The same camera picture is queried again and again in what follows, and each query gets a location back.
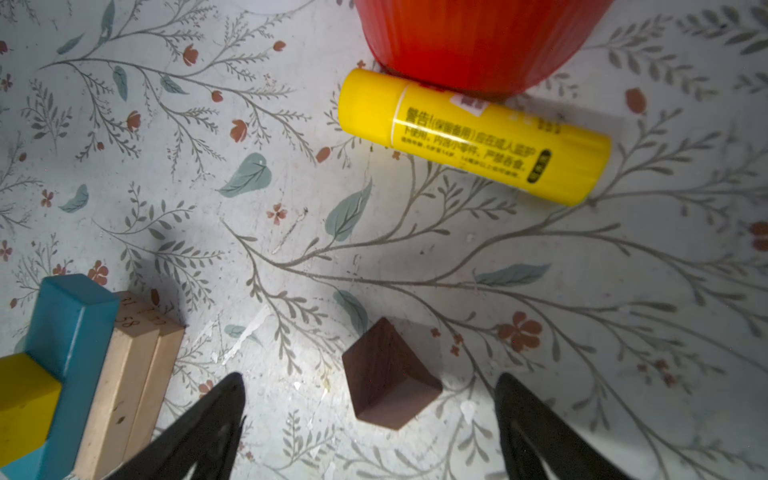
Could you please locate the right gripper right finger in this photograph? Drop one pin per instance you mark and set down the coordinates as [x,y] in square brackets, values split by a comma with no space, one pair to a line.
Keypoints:
[535,442]

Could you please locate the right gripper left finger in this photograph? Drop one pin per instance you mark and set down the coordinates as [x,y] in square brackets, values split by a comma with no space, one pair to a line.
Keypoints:
[200,444]

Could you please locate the natural wood block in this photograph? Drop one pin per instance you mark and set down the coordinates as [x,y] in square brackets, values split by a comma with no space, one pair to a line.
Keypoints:
[118,392]
[160,371]

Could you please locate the dark brown wooden cube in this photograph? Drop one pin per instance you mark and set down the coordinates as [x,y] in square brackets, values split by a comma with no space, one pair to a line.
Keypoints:
[388,384]

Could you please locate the teal wooden block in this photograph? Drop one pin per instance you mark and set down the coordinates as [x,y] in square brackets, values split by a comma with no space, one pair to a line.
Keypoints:
[69,335]

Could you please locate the small yellow cube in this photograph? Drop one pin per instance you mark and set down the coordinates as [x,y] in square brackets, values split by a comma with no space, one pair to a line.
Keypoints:
[29,397]

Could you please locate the yellow marker pen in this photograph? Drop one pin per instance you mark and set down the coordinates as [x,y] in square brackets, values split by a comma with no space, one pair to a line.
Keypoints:
[549,160]

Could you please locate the floral table mat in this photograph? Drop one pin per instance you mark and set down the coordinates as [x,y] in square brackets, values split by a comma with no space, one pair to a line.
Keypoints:
[190,152]

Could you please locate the red pencil cup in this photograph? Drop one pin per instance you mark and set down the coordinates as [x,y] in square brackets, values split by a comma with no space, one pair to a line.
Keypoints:
[490,48]

